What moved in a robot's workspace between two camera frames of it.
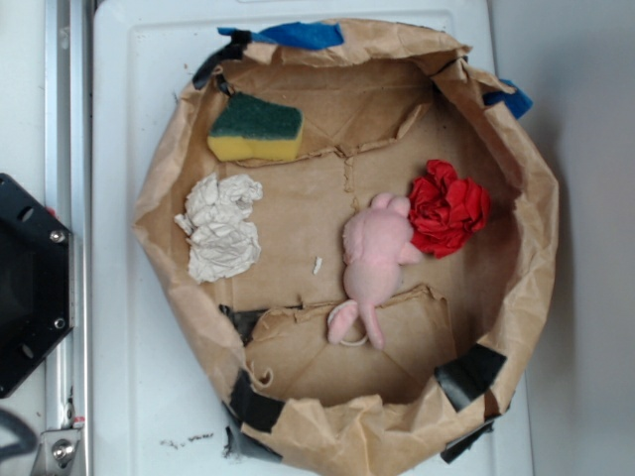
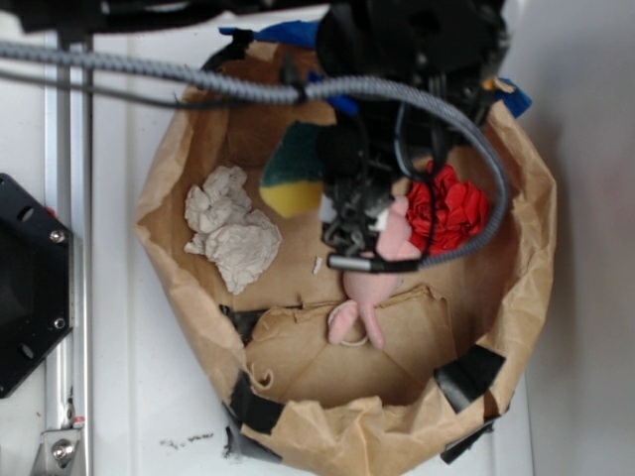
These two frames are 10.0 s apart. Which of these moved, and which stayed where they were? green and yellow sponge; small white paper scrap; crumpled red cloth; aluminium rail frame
Moved: green and yellow sponge
Stayed: crumpled red cloth; small white paper scrap; aluminium rail frame
